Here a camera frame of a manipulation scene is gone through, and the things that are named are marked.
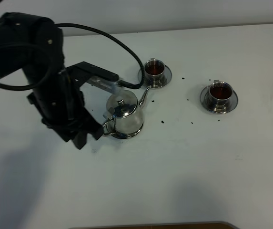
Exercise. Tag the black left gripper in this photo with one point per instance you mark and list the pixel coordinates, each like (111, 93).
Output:
(61, 105)

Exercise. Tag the stainless steel teapot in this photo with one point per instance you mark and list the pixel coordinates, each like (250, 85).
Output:
(125, 108)

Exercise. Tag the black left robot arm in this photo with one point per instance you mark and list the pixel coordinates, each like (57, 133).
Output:
(31, 58)

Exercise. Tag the steel teapot saucer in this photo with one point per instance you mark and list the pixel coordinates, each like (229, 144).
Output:
(121, 132)

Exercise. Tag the left stainless steel teacup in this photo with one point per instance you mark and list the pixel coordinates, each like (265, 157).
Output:
(154, 72)

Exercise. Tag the stainless steel teacup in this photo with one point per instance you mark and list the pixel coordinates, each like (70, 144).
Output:
(218, 96)
(154, 72)

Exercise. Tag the right stainless steel teacup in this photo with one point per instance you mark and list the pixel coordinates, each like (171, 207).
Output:
(218, 96)

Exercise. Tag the left steel cup saucer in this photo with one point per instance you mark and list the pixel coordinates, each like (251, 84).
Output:
(167, 76)

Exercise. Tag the steel cup saucer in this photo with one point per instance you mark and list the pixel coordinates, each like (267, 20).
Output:
(232, 102)
(167, 76)

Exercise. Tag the right steel cup saucer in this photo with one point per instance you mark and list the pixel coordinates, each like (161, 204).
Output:
(232, 102)

